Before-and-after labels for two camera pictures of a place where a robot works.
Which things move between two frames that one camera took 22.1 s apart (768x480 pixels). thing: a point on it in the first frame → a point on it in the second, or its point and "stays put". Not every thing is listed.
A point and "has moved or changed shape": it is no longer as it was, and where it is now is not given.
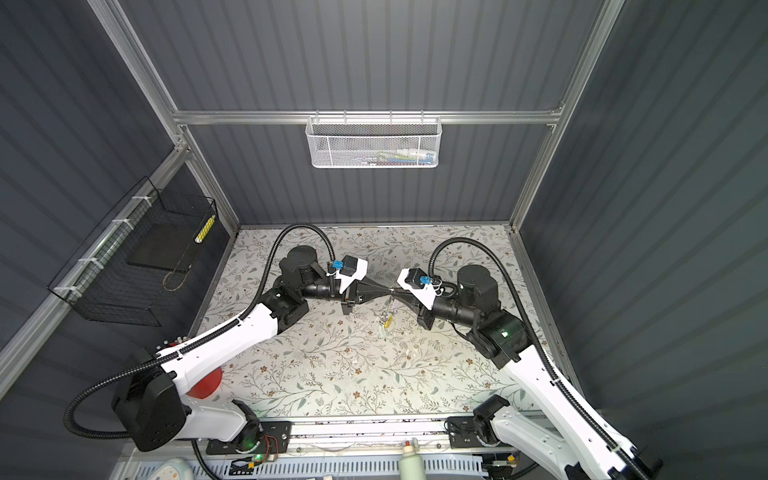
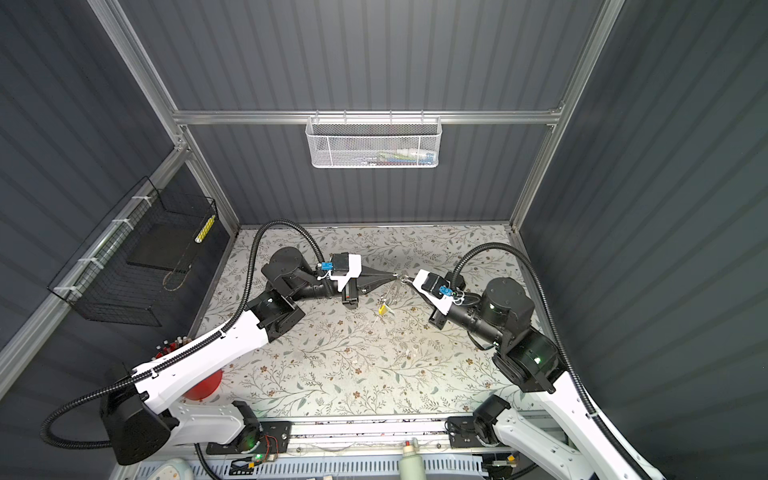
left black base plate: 276,437 stays put
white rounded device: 174,469 stays put
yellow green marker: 199,237 stays put
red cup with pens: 208,388 stays put
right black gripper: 423,312 → 436,318
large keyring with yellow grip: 387,317 has moved or changed shape
